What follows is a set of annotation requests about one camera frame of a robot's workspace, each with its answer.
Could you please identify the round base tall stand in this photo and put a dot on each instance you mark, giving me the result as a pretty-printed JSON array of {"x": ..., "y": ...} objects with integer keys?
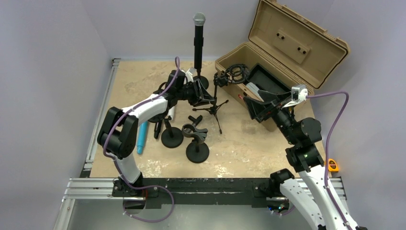
[{"x": 204, "y": 81}]

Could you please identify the clip stand round base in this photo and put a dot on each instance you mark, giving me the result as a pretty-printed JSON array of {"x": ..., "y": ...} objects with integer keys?
[{"x": 197, "y": 151}]

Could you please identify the blue microphone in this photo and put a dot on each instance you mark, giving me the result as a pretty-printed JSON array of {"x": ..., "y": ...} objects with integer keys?
[{"x": 142, "y": 137}]

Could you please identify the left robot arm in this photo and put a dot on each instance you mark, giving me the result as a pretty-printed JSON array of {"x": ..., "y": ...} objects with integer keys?
[{"x": 118, "y": 133}]

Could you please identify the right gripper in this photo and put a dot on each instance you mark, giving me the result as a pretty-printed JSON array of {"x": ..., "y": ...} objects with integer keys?
[{"x": 273, "y": 97}]

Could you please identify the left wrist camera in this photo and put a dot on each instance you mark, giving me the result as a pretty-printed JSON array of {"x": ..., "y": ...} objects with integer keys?
[{"x": 190, "y": 73}]

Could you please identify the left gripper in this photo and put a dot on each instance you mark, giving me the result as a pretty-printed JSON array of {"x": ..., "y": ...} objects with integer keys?
[{"x": 197, "y": 98}]

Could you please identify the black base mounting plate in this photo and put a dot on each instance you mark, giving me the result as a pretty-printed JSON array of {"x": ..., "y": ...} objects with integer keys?
[{"x": 253, "y": 192}]

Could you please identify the tall black silver microphone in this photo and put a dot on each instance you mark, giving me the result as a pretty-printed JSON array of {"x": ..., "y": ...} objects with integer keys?
[{"x": 199, "y": 20}]

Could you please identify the black toolbox tray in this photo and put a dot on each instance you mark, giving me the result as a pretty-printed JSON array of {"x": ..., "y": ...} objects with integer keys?
[{"x": 265, "y": 80}]

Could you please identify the grey white object in tray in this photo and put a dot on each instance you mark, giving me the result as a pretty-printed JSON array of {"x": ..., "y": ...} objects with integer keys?
[{"x": 254, "y": 91}]

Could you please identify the tan plastic toolbox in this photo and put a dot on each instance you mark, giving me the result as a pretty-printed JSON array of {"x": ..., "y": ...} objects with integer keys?
[{"x": 292, "y": 48}]

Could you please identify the yellow tape measure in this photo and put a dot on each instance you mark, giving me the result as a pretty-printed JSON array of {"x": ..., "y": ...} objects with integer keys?
[{"x": 332, "y": 166}]

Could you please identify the white microphone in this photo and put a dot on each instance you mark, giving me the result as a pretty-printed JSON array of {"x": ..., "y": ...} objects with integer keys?
[{"x": 171, "y": 113}]

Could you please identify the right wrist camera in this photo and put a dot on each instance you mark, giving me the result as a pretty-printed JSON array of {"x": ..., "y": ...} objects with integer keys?
[{"x": 299, "y": 95}]

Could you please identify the small black microphone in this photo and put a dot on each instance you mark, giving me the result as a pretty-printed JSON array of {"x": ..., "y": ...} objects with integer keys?
[{"x": 157, "y": 129}]

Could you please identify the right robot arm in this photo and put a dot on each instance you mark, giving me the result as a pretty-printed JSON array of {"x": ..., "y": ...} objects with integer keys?
[{"x": 321, "y": 207}]

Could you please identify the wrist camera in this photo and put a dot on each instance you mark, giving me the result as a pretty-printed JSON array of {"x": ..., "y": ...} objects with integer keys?
[
  {"x": 190, "y": 73},
  {"x": 299, "y": 95}
]

